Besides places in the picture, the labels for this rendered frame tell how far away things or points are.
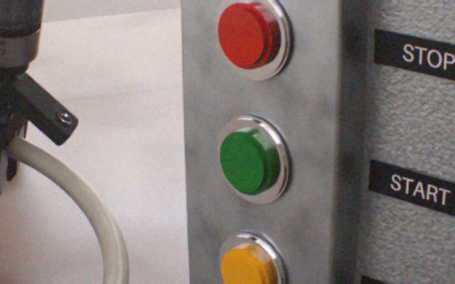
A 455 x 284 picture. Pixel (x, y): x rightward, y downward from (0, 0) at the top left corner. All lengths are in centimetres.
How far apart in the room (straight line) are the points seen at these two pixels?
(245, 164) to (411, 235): 7
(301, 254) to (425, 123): 8
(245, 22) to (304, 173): 6
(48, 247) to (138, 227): 41
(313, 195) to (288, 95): 4
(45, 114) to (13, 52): 10
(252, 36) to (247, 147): 4
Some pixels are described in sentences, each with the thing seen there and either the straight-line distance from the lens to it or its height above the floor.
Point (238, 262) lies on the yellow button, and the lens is 35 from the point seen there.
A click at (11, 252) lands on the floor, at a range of 345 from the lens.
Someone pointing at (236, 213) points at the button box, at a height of 144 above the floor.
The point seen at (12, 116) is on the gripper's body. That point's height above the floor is 125.
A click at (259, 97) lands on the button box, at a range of 33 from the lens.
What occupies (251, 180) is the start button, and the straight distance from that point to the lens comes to 33.
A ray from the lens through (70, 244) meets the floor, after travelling 347.
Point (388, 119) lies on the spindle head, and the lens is 32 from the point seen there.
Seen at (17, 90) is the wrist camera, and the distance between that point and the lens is 106.
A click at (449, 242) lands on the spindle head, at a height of 145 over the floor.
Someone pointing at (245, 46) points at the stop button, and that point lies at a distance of 32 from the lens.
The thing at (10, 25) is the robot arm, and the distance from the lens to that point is 100.
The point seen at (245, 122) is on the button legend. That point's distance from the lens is 33.
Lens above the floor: 159
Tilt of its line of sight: 21 degrees down
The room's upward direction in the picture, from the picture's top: 1 degrees counter-clockwise
